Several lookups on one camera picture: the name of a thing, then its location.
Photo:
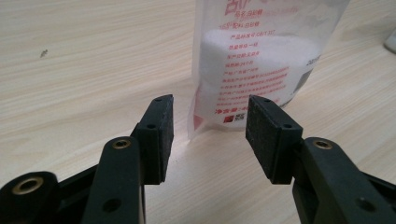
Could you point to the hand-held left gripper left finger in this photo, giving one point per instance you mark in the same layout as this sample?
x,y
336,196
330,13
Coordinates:
x,y
154,146

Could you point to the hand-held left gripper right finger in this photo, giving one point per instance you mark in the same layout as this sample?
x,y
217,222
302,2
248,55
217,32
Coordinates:
x,y
274,146

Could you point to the clear white sugar pouch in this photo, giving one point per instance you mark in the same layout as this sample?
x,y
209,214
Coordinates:
x,y
255,62

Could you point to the clear jar with grey lid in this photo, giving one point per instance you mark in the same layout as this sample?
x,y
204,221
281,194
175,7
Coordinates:
x,y
391,42

